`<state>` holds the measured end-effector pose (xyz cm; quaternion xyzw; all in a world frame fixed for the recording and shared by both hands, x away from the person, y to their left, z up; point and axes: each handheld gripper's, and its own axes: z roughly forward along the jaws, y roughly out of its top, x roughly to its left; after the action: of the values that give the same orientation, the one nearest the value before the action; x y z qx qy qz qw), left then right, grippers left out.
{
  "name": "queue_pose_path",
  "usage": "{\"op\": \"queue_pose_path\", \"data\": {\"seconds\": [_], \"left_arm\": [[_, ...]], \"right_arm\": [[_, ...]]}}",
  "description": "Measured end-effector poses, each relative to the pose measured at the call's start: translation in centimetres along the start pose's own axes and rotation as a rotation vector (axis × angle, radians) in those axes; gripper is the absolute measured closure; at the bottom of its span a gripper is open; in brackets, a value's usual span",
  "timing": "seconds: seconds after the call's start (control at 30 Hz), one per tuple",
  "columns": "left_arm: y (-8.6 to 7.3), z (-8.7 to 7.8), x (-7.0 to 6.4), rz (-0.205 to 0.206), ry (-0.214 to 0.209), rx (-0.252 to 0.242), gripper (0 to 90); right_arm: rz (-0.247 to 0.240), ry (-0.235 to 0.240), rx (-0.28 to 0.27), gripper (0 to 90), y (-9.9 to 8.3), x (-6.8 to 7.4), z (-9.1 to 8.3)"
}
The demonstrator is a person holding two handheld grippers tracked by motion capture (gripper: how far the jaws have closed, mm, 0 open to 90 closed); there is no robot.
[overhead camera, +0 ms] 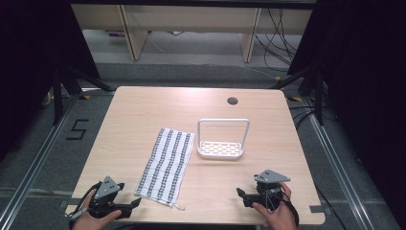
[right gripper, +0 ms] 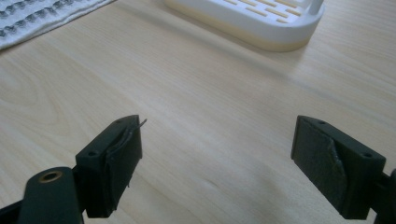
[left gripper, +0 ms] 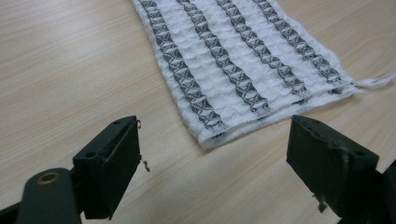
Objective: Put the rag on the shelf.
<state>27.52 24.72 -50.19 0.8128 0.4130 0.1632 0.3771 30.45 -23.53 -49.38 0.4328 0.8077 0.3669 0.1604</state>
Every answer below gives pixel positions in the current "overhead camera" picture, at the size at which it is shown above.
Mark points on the black metal stand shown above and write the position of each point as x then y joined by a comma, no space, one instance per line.
317,96
59,96

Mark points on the person's left hand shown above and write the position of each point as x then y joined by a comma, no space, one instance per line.
92,222

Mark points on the light wooden bench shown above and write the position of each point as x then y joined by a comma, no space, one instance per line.
191,19

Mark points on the aluminium floor rail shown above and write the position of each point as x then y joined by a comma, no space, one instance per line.
338,166
35,166

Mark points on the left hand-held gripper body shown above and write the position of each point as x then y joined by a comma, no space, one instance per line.
107,188

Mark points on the yellow and black floor tape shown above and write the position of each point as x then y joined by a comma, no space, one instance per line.
85,96
295,99

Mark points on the black and white striped towel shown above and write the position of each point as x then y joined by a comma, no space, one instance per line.
166,166

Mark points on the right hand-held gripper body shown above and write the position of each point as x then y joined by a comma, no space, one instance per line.
270,188

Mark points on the black curtain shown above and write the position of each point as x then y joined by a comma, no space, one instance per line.
35,64
367,80

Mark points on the person's right hand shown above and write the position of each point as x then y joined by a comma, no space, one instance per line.
277,217

